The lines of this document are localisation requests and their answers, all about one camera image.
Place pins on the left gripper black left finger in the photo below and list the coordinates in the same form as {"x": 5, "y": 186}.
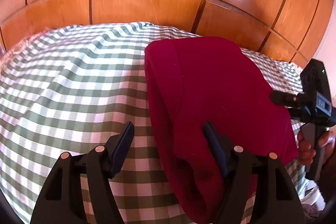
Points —
{"x": 61, "y": 199}

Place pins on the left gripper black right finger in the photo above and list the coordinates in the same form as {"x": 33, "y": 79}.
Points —
{"x": 276, "y": 200}

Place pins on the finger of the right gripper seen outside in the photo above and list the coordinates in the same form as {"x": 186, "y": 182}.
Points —
{"x": 287, "y": 99}

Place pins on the dark red knit sweater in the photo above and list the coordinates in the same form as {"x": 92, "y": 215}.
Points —
{"x": 192, "y": 81}

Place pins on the person's right hand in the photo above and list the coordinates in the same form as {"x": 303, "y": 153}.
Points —
{"x": 307, "y": 153}

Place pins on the floral pink bedsheet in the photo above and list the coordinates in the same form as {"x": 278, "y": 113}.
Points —
{"x": 18, "y": 48}

